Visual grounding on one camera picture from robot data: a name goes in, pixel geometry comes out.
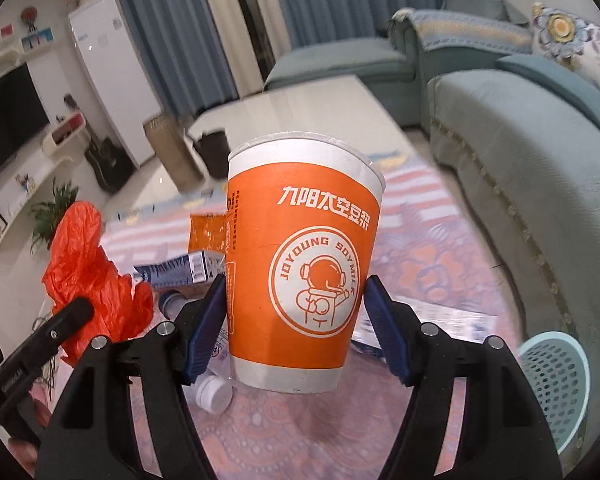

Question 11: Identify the blue white milk carton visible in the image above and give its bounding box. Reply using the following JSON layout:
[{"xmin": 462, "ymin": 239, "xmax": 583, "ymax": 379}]
[{"xmin": 350, "ymin": 294, "xmax": 499, "ymax": 361}]

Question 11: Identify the clear plastic milk bottle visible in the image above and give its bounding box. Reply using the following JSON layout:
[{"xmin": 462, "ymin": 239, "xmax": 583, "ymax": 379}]
[{"xmin": 158, "ymin": 290, "xmax": 234, "ymax": 415}]

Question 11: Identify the red plastic bag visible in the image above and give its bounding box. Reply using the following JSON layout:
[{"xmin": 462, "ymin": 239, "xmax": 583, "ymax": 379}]
[{"xmin": 42, "ymin": 200, "xmax": 154, "ymax": 366}]

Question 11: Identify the orange snack wrapper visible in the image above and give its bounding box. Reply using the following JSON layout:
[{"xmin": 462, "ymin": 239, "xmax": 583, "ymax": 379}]
[{"xmin": 187, "ymin": 214, "xmax": 226, "ymax": 254}]

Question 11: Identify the orange paper cup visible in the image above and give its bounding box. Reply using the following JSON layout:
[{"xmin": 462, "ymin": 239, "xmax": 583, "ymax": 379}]
[{"xmin": 225, "ymin": 131, "xmax": 386, "ymax": 393}]

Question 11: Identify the light blue trash basket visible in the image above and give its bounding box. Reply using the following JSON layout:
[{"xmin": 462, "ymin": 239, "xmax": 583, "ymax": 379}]
[{"xmin": 519, "ymin": 332, "xmax": 591, "ymax": 454}]

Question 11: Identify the person's left hand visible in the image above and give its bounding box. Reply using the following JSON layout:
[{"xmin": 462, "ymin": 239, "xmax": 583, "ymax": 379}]
[{"xmin": 7, "ymin": 399, "xmax": 52, "ymax": 478}]

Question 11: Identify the white tv cabinet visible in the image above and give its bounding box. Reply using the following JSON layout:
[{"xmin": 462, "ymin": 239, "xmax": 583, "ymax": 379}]
[{"xmin": 0, "ymin": 110, "xmax": 86, "ymax": 245}]

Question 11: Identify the pink patterned table cloth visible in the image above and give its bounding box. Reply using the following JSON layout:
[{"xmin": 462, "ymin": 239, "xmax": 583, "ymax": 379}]
[{"xmin": 29, "ymin": 156, "xmax": 527, "ymax": 480}]

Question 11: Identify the black acoustic guitar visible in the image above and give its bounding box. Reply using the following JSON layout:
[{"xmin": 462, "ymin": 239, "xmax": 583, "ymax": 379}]
[{"xmin": 84, "ymin": 116, "xmax": 135, "ymax": 194}]

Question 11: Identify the teal fabric sofa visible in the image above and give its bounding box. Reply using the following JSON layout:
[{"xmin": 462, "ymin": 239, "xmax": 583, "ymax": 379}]
[{"xmin": 263, "ymin": 0, "xmax": 600, "ymax": 461}]

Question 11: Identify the black television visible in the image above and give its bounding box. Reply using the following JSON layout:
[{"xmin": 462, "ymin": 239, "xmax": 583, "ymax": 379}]
[{"xmin": 0, "ymin": 64, "xmax": 50, "ymax": 171}]

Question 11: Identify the bronze thermos bottle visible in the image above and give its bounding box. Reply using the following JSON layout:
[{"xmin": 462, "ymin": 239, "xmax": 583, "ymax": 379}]
[{"xmin": 143, "ymin": 114, "xmax": 204, "ymax": 194}]

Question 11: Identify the dark brown cup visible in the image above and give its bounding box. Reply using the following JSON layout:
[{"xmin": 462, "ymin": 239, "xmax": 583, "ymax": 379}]
[{"xmin": 193, "ymin": 128, "xmax": 230, "ymax": 180}]

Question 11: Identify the teal pillow left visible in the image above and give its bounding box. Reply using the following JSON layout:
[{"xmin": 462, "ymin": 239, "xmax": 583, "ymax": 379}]
[{"xmin": 495, "ymin": 54, "xmax": 600, "ymax": 129}]

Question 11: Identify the white coffee table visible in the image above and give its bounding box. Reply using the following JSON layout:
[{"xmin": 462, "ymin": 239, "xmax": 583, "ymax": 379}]
[{"xmin": 101, "ymin": 74, "xmax": 416, "ymax": 212}]

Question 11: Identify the floral cushion left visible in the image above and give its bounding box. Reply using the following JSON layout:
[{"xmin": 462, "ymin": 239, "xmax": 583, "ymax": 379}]
[{"xmin": 532, "ymin": 2, "xmax": 600, "ymax": 89}]

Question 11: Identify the striped armrest cover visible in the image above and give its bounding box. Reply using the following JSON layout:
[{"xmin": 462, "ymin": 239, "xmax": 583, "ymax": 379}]
[{"xmin": 388, "ymin": 8, "xmax": 532, "ymax": 54}]

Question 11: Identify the blue curtain left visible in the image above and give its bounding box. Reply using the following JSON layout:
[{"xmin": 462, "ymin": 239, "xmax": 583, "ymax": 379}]
[{"xmin": 118, "ymin": 0, "xmax": 238, "ymax": 117}]

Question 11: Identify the cream sheer curtain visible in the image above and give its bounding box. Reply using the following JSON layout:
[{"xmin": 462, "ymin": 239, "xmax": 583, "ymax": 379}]
[{"xmin": 208, "ymin": 0, "xmax": 292, "ymax": 98}]

